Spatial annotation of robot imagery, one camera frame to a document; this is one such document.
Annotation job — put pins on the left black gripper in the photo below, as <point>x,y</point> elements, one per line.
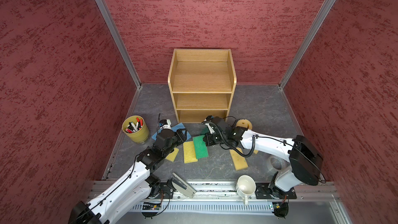
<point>180,136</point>

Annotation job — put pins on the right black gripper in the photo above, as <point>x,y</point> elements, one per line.
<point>209,141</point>

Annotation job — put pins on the bright green sponge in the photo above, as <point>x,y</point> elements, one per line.
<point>200,147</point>

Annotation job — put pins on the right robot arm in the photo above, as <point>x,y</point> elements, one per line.
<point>304,160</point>

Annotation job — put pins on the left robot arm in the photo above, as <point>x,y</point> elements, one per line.
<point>135,185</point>

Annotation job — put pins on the wooden three-tier shelf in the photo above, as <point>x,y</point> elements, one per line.
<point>202,82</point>

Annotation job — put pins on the left light blue sponge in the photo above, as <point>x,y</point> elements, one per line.
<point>154,136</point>

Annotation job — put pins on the light blue sponge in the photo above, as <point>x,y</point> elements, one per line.
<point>177,127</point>
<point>154,136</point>

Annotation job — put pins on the right light blue sponge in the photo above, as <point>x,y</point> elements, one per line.
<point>177,127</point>

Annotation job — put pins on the yellow smiley face sponge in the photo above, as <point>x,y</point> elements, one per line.
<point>244,123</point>

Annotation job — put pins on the yellow pen cup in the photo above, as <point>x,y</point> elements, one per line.
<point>138,137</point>

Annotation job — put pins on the markers in cup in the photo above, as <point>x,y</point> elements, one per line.
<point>133,124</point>

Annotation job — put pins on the white mug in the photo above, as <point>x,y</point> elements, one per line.
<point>245,187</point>

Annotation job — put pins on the clear tape roll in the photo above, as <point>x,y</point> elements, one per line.
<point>275,164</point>

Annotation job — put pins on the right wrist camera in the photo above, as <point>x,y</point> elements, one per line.
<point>211,130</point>

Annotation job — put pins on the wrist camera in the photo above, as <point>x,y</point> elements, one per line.
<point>211,130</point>
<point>165,124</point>

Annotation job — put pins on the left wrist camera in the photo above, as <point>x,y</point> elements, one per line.
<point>165,124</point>

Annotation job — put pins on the grey stapler on rail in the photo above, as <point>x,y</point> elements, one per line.
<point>182,187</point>

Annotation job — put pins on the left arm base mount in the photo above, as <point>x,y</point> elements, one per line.
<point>162,190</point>

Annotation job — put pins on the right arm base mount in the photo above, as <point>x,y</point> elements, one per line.
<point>265,192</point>

